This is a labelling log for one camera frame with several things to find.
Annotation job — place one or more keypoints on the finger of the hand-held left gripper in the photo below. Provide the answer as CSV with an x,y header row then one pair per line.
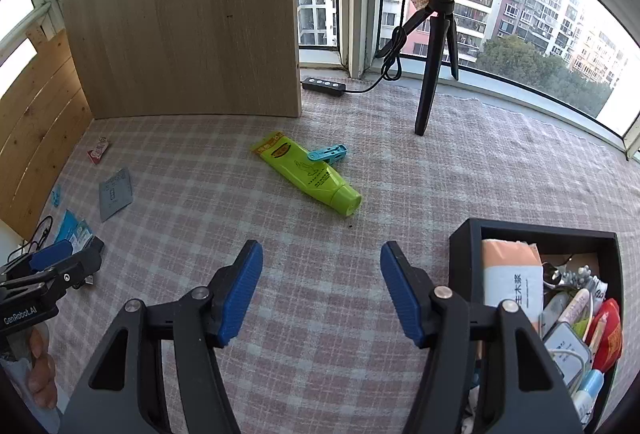
x,y
50,253
75,264

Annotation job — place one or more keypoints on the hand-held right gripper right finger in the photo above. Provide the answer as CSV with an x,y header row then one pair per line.
x,y
400,289

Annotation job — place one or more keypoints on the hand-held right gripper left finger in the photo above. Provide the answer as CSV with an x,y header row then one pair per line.
x,y
245,289

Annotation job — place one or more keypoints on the blue and white packet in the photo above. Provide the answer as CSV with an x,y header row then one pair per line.
x,y
72,226

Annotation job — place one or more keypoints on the black container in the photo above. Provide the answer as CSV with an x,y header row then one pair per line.
x,y
465,254

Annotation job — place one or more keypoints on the person's left hand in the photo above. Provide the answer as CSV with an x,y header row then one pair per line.
x,y
42,369

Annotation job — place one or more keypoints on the small turquoise clip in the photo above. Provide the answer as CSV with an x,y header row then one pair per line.
x,y
56,197

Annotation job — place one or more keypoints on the grey packet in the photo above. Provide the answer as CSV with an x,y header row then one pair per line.
x,y
116,194

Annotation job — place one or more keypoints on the orange and white tissue pack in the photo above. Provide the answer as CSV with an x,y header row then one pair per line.
x,y
510,274

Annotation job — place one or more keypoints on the red sachet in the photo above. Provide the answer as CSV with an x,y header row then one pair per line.
x,y
98,149

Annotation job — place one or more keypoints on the wooden plank panel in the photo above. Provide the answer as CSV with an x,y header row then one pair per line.
x,y
40,123

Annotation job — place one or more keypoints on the green tube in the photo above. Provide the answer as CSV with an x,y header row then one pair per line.
x,y
305,171

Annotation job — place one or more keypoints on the plaid cloth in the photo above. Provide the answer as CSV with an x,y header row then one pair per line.
x,y
200,163

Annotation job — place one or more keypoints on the blue clothespin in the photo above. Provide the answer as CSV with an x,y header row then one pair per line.
x,y
327,153

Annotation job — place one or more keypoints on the pink and white tube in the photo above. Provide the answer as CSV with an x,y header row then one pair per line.
x,y
575,306

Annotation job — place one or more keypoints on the red packet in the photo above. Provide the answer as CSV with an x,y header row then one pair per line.
x,y
607,334

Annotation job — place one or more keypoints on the white and blue bottle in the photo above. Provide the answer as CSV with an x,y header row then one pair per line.
x,y
590,389

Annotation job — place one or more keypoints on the black tripod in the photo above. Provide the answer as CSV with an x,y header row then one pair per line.
x,y
432,63

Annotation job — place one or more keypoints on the light wooden board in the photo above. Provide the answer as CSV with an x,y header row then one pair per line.
x,y
190,23

